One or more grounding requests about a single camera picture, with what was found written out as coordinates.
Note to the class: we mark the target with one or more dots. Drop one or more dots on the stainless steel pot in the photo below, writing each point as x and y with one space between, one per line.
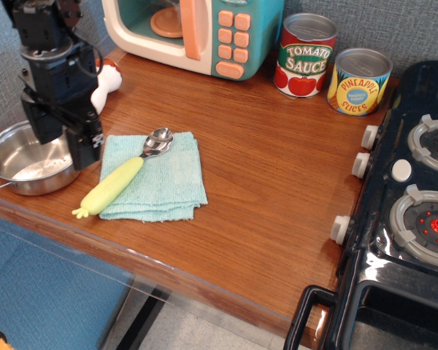
30 168

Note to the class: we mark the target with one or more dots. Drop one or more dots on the light blue folded cloth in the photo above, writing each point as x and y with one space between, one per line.
167 188

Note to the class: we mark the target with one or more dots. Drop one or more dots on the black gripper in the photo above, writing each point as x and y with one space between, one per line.
58 88

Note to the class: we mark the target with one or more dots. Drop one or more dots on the pineapple slices can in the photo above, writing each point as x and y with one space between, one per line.
360 77

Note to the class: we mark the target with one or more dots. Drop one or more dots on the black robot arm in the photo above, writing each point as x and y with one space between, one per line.
47 25

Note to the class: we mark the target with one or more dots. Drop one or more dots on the spoon with yellow-green handle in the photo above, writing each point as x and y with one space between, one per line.
106 191

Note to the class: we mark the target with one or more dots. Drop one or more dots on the tomato sauce can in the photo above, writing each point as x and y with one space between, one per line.
306 47

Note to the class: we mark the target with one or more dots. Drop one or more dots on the teal toy microwave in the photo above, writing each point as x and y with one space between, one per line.
226 39

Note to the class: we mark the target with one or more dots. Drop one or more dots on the plush mushroom toy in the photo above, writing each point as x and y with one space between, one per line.
109 80

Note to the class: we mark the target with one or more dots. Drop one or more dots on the black toy stove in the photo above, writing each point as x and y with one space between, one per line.
387 289

